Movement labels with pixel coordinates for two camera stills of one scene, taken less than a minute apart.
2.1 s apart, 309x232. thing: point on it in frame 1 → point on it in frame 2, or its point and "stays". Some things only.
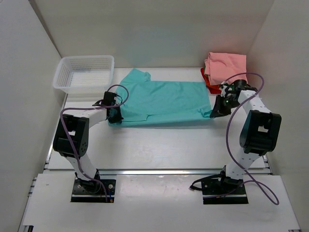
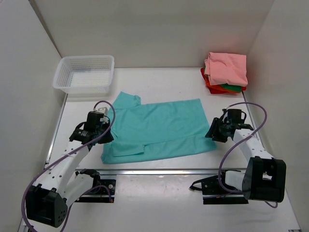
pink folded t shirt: (219, 67) stays
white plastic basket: (85, 74) stays
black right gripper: (218, 110) → (212, 132)
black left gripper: (117, 120) → (108, 137)
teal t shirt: (141, 100) → (157, 130)
